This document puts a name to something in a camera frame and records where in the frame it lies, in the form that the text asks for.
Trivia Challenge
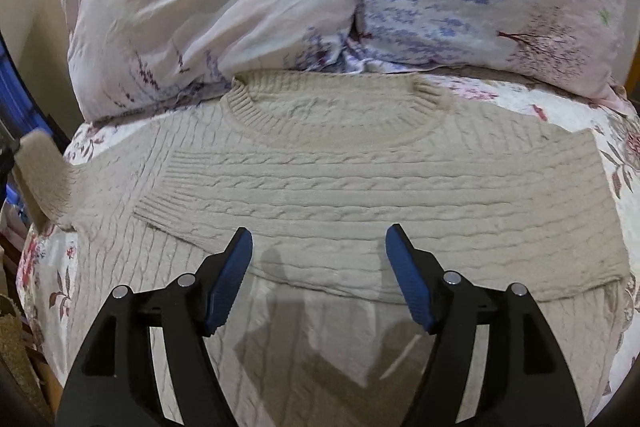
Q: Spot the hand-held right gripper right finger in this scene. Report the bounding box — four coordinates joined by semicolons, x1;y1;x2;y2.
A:
385;223;586;427

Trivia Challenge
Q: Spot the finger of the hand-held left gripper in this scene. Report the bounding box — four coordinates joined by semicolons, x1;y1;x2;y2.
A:
0;109;20;188

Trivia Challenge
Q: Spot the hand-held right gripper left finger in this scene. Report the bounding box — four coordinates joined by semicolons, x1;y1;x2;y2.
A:
55;227;254;427

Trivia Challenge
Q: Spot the beige cable-knit sweater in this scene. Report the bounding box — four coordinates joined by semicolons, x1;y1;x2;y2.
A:
12;69;632;427

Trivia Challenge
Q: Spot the blue cloth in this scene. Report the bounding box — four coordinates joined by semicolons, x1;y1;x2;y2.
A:
0;42;40;135

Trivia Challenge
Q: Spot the gold glittery cloth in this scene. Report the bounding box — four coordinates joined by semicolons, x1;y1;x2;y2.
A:
0;294;53;427

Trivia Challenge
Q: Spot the floral bed sheet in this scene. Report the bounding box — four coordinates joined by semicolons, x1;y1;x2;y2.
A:
15;72;640;413

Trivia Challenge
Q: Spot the yellow wooden frame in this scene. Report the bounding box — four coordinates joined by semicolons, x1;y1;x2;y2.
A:
620;52;640;108

